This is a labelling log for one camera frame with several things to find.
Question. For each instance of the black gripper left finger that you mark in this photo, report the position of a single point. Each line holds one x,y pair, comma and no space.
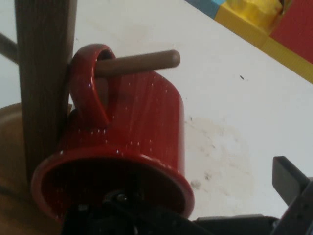
102,218

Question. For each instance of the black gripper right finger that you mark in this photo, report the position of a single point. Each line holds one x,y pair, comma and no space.
298,203

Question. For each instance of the translucent yellow toy block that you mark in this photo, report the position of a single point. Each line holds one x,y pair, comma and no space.
252,12

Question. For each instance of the red ceramic mug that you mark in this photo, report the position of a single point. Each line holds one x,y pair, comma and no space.
146,127

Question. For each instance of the red toy building block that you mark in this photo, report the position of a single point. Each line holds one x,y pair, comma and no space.
296,27

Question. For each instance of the translucent blue toy block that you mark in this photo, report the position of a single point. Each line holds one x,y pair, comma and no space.
218,6

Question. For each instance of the large yellow toy block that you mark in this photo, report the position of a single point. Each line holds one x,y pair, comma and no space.
244,31

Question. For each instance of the brown wooden mug tree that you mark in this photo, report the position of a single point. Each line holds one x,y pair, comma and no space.
41,85

